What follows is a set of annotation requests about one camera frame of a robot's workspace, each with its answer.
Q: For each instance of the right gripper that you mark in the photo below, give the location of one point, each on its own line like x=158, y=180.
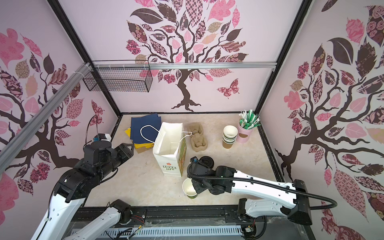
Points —
x=197, y=188

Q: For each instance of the black cup lid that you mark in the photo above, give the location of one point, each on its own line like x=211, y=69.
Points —
x=207, y=161

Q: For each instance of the white illustrated paper bag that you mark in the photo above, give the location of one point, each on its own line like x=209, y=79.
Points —
x=170, y=148

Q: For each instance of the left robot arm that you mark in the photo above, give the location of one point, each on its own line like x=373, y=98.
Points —
x=73, y=188

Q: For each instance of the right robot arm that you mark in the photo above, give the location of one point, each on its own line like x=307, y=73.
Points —
x=290, y=200

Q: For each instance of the stack of pulp cup carriers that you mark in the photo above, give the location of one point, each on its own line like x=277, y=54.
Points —
x=198, y=140

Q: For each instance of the stack of paper cups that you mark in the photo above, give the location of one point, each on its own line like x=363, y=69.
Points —
x=229, y=136

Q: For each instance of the pink straw holder cup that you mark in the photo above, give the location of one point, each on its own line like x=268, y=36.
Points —
x=243, y=135

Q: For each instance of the yellow napkins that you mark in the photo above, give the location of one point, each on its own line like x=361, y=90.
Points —
x=139, y=146

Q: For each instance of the bundle of wrapped straws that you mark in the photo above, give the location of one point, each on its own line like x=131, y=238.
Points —
x=249, y=120

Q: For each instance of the dark blue napkins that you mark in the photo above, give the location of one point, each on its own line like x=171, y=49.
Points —
x=145, y=129

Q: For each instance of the white slotted cable duct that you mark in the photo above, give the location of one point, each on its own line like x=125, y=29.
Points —
x=169, y=232

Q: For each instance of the aluminium rail back wall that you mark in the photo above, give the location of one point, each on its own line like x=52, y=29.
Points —
x=186, y=66

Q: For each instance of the aluminium rail wall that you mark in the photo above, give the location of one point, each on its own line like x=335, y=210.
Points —
x=12, y=149
x=186, y=66

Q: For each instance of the black wire basket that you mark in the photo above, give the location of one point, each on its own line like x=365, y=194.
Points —
x=121, y=77

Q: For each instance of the aluminium rail left wall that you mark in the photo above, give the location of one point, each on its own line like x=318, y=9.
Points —
x=12, y=149

